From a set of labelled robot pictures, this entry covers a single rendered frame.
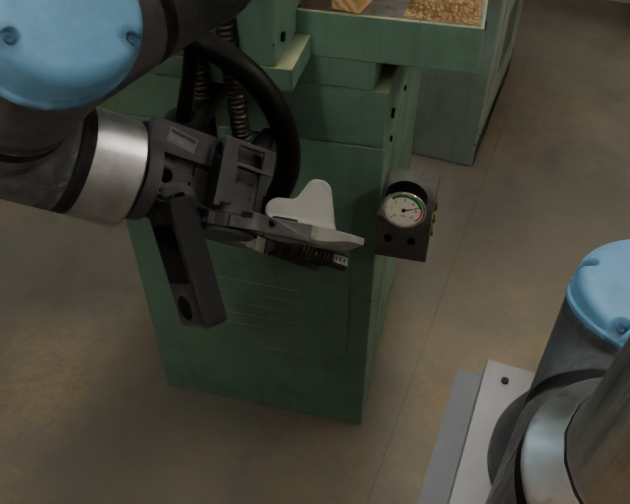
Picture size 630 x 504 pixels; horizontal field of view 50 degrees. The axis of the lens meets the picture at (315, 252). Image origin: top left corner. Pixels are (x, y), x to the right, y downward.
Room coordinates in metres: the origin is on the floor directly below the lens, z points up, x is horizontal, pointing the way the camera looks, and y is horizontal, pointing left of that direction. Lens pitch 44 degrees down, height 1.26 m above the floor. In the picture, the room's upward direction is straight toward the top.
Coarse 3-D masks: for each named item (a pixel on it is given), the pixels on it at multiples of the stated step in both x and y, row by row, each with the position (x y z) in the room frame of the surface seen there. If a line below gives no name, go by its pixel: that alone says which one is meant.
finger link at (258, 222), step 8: (232, 216) 0.43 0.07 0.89; (248, 216) 0.43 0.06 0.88; (256, 216) 0.43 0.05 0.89; (264, 216) 0.43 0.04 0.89; (232, 224) 0.43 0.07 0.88; (240, 224) 0.43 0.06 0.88; (248, 224) 0.43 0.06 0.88; (256, 224) 0.43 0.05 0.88; (264, 224) 0.43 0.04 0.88; (272, 224) 0.44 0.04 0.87; (280, 224) 0.43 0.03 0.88; (288, 224) 0.44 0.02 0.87; (296, 224) 0.44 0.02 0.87; (304, 224) 0.44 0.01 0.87; (248, 232) 0.43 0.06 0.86; (256, 232) 0.43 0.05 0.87; (264, 232) 0.42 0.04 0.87; (272, 232) 0.42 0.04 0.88; (280, 232) 0.42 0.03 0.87; (288, 232) 0.43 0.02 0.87; (296, 232) 0.43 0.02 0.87; (304, 232) 0.43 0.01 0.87; (304, 240) 0.42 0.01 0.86
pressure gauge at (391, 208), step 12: (396, 192) 0.71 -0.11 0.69; (408, 192) 0.71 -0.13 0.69; (420, 192) 0.72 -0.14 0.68; (384, 204) 0.71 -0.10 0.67; (396, 204) 0.71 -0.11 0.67; (408, 204) 0.71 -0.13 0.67; (420, 204) 0.70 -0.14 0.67; (384, 216) 0.71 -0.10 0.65; (396, 216) 0.71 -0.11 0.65; (408, 216) 0.71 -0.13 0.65; (420, 216) 0.70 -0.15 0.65
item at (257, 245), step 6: (252, 240) 0.50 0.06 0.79; (258, 240) 0.51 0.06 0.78; (264, 240) 0.52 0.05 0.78; (234, 246) 0.50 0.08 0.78; (240, 246) 0.50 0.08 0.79; (246, 246) 0.49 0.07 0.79; (252, 246) 0.50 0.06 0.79; (258, 246) 0.51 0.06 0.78; (264, 246) 0.52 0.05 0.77; (270, 246) 0.52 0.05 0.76; (258, 252) 0.51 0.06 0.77; (264, 252) 0.51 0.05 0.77
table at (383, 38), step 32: (320, 0) 0.83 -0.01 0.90; (384, 0) 0.83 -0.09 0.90; (320, 32) 0.80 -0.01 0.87; (352, 32) 0.79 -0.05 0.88; (384, 32) 0.78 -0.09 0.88; (416, 32) 0.77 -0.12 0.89; (448, 32) 0.76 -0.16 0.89; (480, 32) 0.75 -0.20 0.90; (160, 64) 0.75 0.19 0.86; (288, 64) 0.72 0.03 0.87; (416, 64) 0.77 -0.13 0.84; (448, 64) 0.76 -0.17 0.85
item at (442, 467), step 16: (464, 384) 0.50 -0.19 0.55; (448, 400) 0.47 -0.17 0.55; (464, 400) 0.47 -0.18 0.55; (448, 416) 0.45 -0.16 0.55; (464, 416) 0.45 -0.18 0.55; (448, 432) 0.43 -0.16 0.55; (464, 432) 0.43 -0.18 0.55; (448, 448) 0.41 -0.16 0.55; (432, 464) 0.39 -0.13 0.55; (448, 464) 0.39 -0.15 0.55; (432, 480) 0.37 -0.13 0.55; (448, 480) 0.37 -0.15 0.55; (432, 496) 0.35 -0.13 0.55; (448, 496) 0.35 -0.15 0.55
